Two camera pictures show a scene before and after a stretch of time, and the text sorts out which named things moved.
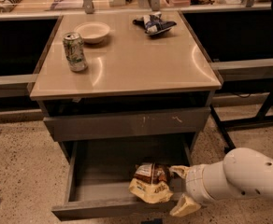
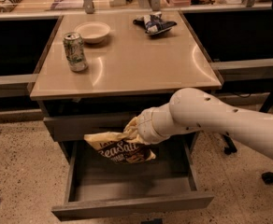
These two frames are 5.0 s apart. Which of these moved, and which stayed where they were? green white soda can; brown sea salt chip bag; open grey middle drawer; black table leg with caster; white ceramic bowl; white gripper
Moved: brown sea salt chip bag; white gripper
Stayed: open grey middle drawer; white ceramic bowl; black table leg with caster; green white soda can
